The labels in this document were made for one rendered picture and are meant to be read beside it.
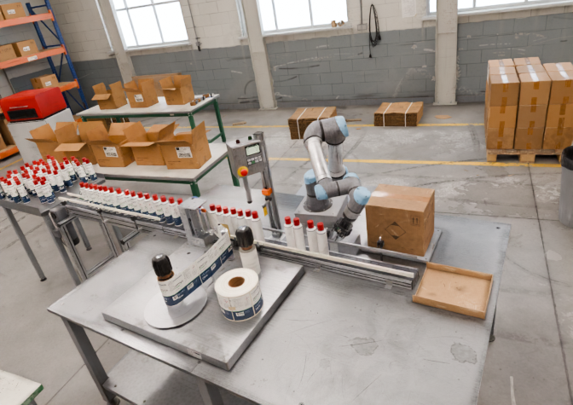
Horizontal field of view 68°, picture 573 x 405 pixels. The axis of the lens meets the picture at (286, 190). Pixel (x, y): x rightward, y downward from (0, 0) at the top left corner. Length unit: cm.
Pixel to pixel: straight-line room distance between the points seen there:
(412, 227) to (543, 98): 322
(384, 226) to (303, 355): 80
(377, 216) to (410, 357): 74
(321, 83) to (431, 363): 647
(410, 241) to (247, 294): 88
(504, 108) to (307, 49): 380
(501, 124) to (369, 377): 389
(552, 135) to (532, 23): 239
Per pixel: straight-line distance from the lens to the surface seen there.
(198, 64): 888
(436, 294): 211
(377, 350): 187
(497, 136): 526
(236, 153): 225
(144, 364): 298
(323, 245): 220
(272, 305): 205
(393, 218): 221
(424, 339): 191
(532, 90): 513
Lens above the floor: 223
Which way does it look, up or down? 27 degrees down
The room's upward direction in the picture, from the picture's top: 10 degrees counter-clockwise
